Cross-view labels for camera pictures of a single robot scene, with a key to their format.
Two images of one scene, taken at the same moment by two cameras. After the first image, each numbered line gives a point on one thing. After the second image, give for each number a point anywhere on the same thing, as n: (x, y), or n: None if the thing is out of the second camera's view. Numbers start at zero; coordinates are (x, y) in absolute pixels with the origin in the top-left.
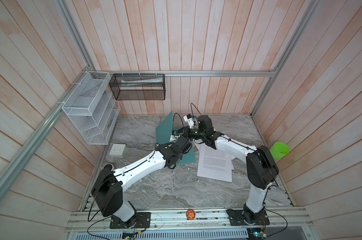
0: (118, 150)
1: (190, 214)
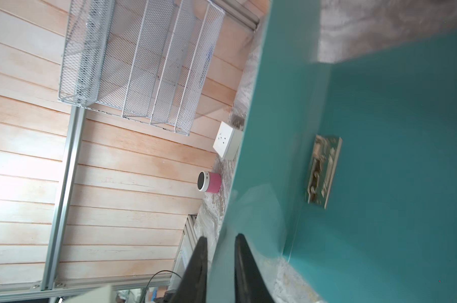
0: (228, 141)
1: None
